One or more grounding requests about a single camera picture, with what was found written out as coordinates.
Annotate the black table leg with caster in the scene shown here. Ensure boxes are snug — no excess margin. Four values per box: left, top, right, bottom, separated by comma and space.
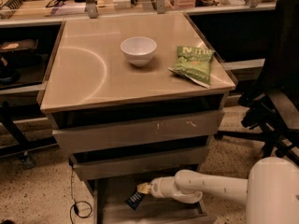
0, 102, 57, 169

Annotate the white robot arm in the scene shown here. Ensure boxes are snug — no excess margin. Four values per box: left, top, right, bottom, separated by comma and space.
137, 157, 299, 224

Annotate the dark blue rxbar wrapper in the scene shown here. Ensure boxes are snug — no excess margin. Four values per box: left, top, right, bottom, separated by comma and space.
125, 190, 145, 210

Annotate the grey drawer cabinet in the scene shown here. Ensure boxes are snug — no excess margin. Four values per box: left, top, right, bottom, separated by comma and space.
36, 12, 238, 224

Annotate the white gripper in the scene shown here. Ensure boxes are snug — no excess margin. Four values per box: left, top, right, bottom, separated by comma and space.
136, 176, 174, 198

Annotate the top drawer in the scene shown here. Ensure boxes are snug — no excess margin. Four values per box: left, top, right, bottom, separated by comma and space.
53, 110, 224, 154

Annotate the green chip bag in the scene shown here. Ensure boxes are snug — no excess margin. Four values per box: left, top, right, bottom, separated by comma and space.
168, 46, 214, 88

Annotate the soldering iron stand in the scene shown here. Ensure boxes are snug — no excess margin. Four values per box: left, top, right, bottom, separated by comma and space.
0, 0, 22, 20

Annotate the black office chair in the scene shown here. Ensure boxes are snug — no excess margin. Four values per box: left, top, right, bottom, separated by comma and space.
215, 0, 299, 165

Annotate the black cable on floor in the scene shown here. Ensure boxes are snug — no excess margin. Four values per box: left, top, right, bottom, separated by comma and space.
68, 159, 93, 224

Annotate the open bottom drawer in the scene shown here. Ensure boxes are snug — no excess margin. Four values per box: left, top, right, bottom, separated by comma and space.
94, 167, 216, 224

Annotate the middle drawer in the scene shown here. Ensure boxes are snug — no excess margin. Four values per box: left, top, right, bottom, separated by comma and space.
73, 147, 209, 180

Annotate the white bowl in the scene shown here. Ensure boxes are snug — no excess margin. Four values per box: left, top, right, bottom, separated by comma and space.
121, 36, 157, 67

